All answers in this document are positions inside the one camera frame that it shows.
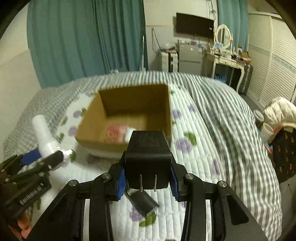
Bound black wall television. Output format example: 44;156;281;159
176;13;214;39

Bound white suitcase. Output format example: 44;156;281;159
159;50;178;72

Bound black patterned bag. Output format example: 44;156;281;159
272;129;296;183

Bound white puffy jacket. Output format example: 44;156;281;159
264;97;296;130

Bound white floral quilted mat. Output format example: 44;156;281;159
28;84;220;240

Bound white mop stick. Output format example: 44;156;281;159
140;35;145;72

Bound black power adapter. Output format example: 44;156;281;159
125;131;172;190

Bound red capped white bottle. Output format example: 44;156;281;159
104;125;136;143

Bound green curtain by wardrobe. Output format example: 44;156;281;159
218;0;249;51

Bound large green curtain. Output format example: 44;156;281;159
27;1;148;88

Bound grey small refrigerator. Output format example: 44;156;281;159
179;44;203;75

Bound white dressing table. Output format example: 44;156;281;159
204;52;245;91

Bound oval white vanity mirror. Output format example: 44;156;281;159
214;24;233;49

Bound black small device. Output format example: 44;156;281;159
125;189;159;217

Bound person's left hand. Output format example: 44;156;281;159
18;216;33;239

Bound grey checked bed cover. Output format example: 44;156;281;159
4;71;282;240

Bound brown cardboard box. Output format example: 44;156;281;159
75;84;171;159

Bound blue basket under table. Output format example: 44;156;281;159
214;74;227;83

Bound white paper cup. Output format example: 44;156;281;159
259;123;273;143

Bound dark suitcase by wardrobe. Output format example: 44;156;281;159
239;64;253;95

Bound white plastic tube part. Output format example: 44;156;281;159
32;115;73;169

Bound white louvered wardrobe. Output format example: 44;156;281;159
247;12;295;106

